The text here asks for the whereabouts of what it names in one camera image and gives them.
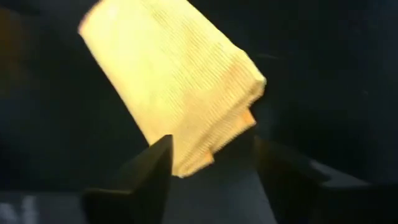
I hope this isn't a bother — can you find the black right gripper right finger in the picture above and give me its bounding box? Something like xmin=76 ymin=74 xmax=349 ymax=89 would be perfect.
xmin=253 ymin=136 xmax=398 ymax=224

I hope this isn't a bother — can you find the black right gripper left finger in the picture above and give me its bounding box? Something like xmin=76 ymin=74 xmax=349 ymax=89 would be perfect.
xmin=82 ymin=134 xmax=174 ymax=224

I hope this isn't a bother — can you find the yellow microfiber towel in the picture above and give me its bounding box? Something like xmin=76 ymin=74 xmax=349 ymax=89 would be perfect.
xmin=77 ymin=0 xmax=267 ymax=179

